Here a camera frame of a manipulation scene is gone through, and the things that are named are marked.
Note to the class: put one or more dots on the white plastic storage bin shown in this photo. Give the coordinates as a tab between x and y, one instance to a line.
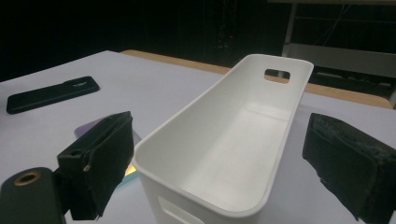
218	149

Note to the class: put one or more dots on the white metal desk stand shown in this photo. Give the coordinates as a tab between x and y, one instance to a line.
342	57

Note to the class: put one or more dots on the iridescent phone case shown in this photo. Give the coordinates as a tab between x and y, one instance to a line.
130	175

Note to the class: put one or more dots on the black phone case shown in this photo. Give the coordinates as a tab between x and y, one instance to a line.
46	96

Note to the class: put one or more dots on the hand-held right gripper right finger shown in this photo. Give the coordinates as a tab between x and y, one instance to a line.
348	168

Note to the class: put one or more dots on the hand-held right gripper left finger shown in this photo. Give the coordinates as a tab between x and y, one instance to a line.
96	161

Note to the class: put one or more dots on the white table mat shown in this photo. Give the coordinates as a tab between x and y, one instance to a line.
155	81

